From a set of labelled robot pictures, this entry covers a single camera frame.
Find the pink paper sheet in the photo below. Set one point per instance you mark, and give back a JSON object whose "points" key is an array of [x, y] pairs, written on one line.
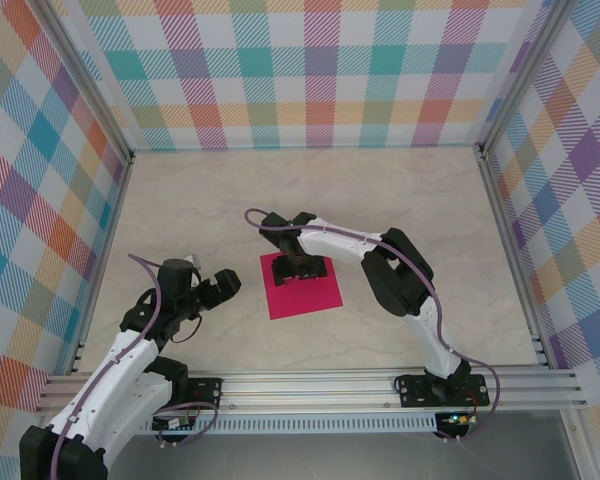
{"points": [[305, 298]]}

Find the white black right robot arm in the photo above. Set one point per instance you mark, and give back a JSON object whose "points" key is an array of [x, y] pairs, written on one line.
{"points": [[330, 240]]}

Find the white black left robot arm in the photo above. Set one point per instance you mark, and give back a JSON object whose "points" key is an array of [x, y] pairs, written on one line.
{"points": [[125, 370]]}

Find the left circuit board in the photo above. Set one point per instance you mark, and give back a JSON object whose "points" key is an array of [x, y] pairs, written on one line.
{"points": [[177, 424]]}

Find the grey metal plate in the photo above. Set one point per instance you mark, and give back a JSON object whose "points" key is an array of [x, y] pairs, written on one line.
{"points": [[305, 457]]}

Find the right circuit board with LED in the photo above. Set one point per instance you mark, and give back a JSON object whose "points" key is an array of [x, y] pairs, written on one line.
{"points": [[457, 419]]}

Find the aluminium side rail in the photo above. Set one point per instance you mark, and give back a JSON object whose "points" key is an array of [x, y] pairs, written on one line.
{"points": [[107, 250], [510, 250]]}

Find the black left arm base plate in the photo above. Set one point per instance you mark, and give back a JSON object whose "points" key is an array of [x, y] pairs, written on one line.
{"points": [[205, 392]]}

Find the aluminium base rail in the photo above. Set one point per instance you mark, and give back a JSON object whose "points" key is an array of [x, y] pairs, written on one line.
{"points": [[305, 392]]}

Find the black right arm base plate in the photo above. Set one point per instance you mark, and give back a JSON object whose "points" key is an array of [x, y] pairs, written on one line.
{"points": [[412, 390]]}

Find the aluminium frame post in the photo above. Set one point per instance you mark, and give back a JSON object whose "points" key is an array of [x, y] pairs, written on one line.
{"points": [[522, 85], [87, 85]]}

